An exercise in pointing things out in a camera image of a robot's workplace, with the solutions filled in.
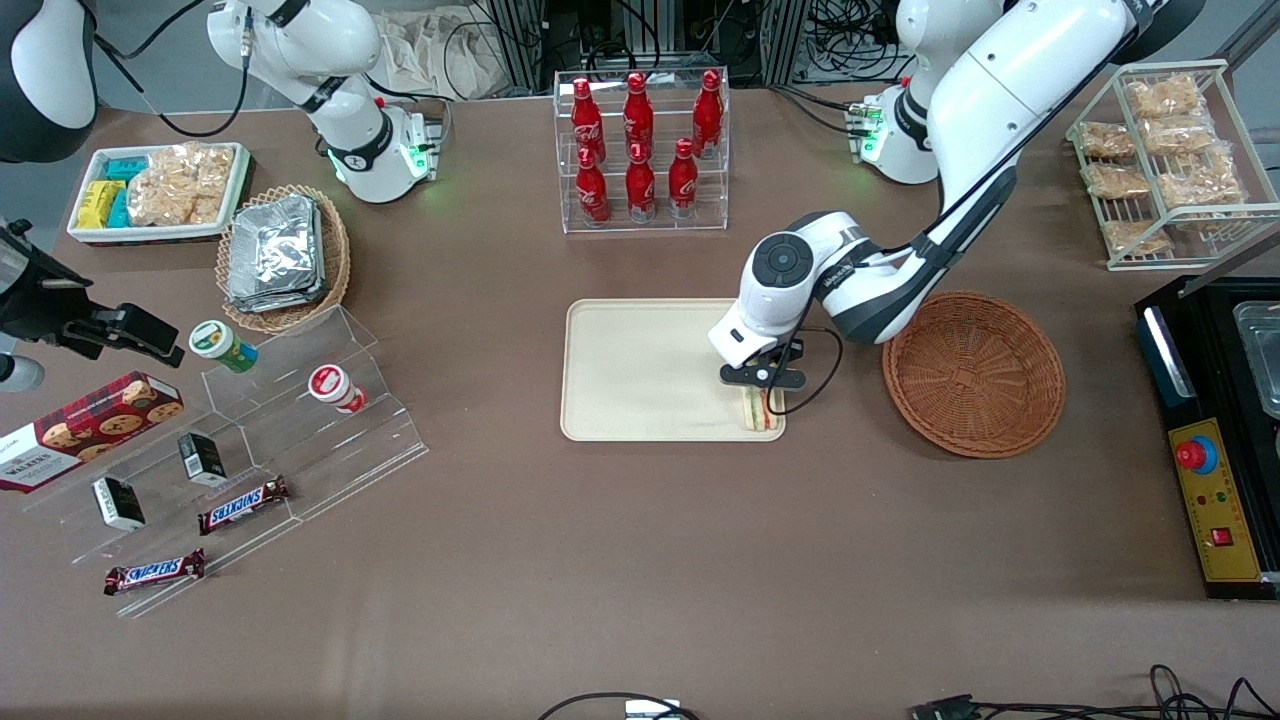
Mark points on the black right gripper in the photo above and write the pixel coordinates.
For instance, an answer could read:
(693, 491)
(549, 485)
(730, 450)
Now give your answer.
(40, 305)

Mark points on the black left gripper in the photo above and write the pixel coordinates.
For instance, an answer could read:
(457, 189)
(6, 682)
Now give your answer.
(796, 351)

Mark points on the triangle sandwich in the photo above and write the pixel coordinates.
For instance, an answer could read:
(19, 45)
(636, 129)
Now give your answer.
(760, 412)

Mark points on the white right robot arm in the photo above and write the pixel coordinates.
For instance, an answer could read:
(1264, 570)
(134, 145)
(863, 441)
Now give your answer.
(330, 50)

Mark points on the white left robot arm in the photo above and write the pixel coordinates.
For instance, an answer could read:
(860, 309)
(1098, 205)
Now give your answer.
(1000, 90)

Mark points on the beige plastic tray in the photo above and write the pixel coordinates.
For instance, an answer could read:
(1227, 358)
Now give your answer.
(640, 370)

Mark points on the round brown wicker basket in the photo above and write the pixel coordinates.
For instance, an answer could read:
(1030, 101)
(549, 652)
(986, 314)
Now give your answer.
(975, 375)

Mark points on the oval light wicker basket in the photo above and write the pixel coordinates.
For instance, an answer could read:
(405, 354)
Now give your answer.
(335, 260)

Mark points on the red tartan cookie box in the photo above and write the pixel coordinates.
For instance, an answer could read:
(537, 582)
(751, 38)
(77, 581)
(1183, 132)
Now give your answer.
(80, 430)

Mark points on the green lid snack cup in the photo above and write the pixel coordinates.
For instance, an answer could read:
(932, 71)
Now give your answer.
(220, 345)

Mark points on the white rectangular dish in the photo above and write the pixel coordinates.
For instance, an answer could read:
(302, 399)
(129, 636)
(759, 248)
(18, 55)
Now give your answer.
(150, 234)

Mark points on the teal snack packet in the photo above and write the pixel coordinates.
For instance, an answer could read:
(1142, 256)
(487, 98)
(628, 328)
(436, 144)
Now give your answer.
(126, 167)
(119, 210)

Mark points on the yellow snack packet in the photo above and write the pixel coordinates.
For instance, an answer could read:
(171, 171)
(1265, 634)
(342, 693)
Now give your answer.
(98, 204)

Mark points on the small black box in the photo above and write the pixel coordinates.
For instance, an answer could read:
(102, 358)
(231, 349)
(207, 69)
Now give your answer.
(119, 503)
(202, 459)

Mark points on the silver foil package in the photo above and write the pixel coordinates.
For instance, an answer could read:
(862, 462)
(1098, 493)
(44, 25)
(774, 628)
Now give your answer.
(275, 245)
(270, 300)

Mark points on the large clear bag of crackers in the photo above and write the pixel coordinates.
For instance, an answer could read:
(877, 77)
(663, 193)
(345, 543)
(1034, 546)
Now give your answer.
(180, 185)

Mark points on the clear acrylic bottle rack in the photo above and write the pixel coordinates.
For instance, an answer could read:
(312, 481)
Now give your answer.
(645, 228)

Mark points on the red cola bottle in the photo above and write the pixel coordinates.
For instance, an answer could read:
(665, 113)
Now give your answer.
(592, 195)
(638, 115)
(707, 112)
(587, 120)
(683, 185)
(640, 190)

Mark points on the brown Snickers bar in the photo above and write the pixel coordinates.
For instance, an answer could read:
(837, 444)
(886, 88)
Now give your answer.
(155, 572)
(243, 505)

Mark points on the red lid snack cup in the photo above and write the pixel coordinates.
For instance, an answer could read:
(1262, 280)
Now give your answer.
(333, 387)

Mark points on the clear acrylic stepped stand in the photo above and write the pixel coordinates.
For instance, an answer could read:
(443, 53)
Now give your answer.
(330, 455)

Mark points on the small white device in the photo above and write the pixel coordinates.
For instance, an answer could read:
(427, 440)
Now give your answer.
(652, 710)

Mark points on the beige cloth bag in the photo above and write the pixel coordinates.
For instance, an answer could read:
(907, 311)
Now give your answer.
(430, 50)

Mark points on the black machine with yellow panel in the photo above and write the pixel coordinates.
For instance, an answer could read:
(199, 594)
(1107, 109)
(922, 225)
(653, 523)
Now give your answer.
(1215, 520)

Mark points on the steel pan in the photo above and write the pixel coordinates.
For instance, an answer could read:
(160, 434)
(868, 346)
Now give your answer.
(1262, 360)

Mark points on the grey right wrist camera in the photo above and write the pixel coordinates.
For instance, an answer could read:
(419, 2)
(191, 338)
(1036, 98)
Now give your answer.
(18, 374)

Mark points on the aluminium frame post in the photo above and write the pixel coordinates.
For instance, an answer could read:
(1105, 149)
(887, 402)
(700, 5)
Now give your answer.
(785, 40)
(520, 45)

